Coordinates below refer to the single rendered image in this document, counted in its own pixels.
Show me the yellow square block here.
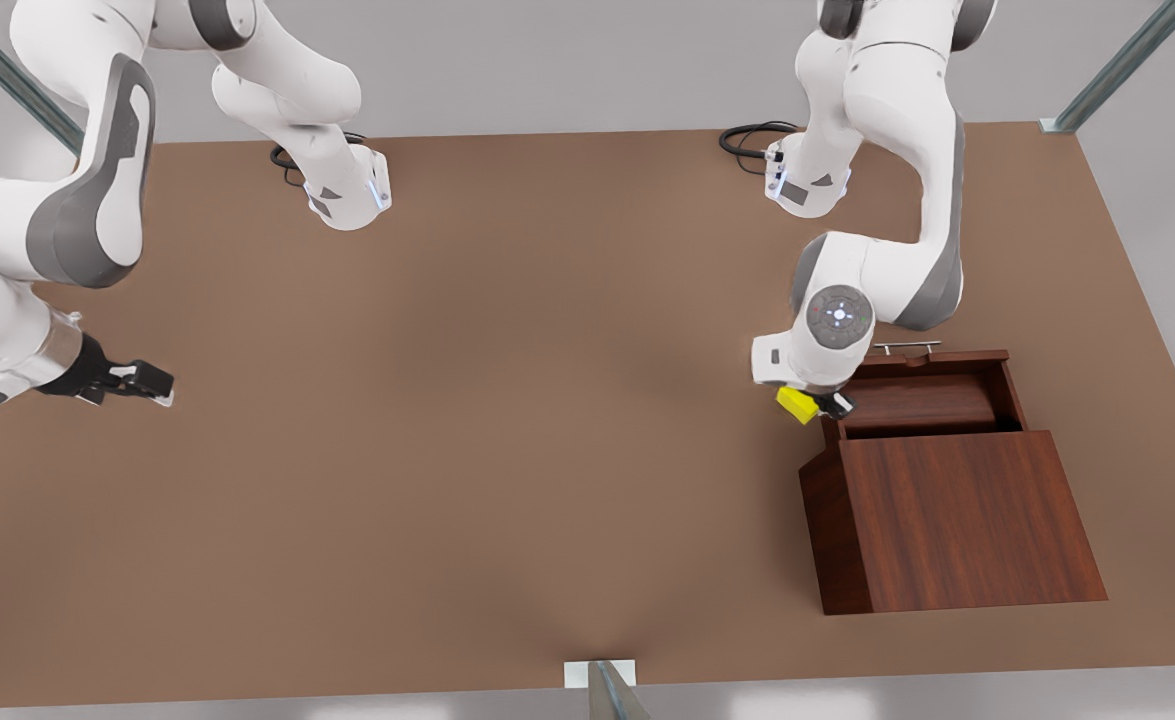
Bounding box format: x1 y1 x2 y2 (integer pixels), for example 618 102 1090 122
775 386 820 426

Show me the wooden drawer with silver handle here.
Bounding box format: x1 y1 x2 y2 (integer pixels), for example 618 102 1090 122
821 340 1031 440

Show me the dark wooden cabinet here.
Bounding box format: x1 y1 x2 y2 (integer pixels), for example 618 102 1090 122
798 429 1109 617

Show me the black cable loop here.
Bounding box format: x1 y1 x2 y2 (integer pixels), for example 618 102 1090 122
718 120 801 178
269 132 370 189

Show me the silver frame post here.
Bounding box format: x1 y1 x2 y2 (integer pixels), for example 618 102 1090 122
563 657 650 720
1039 0 1175 135
0 4 85 154

